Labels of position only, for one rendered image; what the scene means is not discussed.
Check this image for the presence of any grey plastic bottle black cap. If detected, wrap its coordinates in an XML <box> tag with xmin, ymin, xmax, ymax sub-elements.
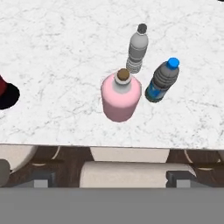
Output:
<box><xmin>125</xmin><ymin>23</ymin><xmax>150</xmax><ymax>74</ymax></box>

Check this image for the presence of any dark red glass bottle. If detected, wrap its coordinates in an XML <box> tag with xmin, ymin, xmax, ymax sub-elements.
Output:
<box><xmin>0</xmin><ymin>74</ymin><xmax>21</xmax><ymax>111</ymax></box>

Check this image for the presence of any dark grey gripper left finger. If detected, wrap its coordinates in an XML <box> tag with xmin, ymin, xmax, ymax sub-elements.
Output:
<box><xmin>15</xmin><ymin>170</ymin><xmax>57</xmax><ymax>189</ymax></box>

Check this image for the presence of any pink glass bottle with cork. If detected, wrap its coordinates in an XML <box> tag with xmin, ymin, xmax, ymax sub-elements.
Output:
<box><xmin>100</xmin><ymin>67</ymin><xmax>143</xmax><ymax>123</ymax></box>

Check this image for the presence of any dark plastic bottle blue cap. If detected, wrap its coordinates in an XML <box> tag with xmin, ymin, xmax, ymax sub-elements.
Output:
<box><xmin>144</xmin><ymin>57</ymin><xmax>181</xmax><ymax>104</ymax></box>

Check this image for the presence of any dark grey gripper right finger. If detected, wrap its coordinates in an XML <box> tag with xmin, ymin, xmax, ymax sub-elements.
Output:
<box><xmin>165</xmin><ymin>170</ymin><xmax>212</xmax><ymax>189</ymax></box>

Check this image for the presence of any beige cushioned stool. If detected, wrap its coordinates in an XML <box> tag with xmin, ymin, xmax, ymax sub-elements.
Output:
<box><xmin>0</xmin><ymin>144</ymin><xmax>61</xmax><ymax>187</ymax></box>
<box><xmin>79</xmin><ymin>146</ymin><xmax>197</xmax><ymax>189</ymax></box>

